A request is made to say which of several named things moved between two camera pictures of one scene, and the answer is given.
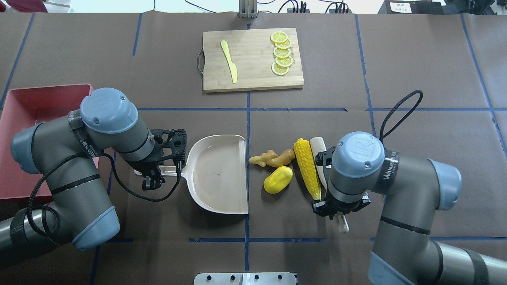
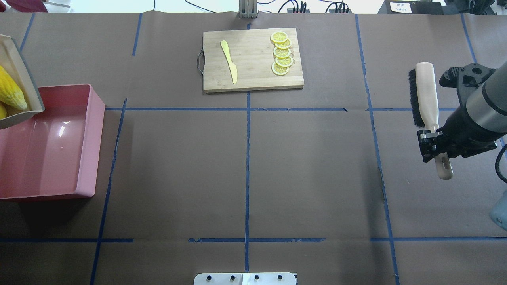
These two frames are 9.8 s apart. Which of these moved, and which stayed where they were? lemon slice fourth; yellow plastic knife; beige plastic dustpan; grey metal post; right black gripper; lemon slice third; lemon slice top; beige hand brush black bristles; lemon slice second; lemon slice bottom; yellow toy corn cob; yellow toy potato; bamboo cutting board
Moved: right black gripper; beige plastic dustpan; beige hand brush black bristles; yellow toy corn cob; yellow toy potato
Stayed: lemon slice fourth; lemon slice third; bamboo cutting board; lemon slice bottom; grey metal post; yellow plastic knife; lemon slice top; lemon slice second
